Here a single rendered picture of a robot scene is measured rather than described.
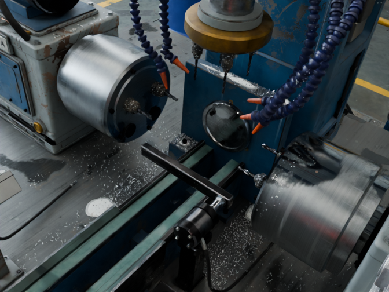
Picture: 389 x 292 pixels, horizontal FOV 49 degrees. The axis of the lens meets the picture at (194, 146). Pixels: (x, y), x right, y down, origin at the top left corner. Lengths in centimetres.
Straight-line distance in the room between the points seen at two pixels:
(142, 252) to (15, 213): 41
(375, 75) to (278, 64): 261
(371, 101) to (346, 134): 178
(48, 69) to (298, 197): 72
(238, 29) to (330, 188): 34
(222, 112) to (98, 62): 33
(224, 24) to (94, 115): 43
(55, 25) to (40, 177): 42
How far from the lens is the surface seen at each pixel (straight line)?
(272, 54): 110
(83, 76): 109
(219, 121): 110
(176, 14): 303
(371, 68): 374
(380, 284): 46
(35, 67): 119
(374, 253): 77
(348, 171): 84
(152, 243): 96
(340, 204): 81
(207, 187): 92
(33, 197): 124
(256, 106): 102
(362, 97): 334
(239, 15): 85
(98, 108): 106
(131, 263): 94
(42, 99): 124
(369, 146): 153
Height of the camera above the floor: 171
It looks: 42 degrees down
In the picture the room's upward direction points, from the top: 6 degrees clockwise
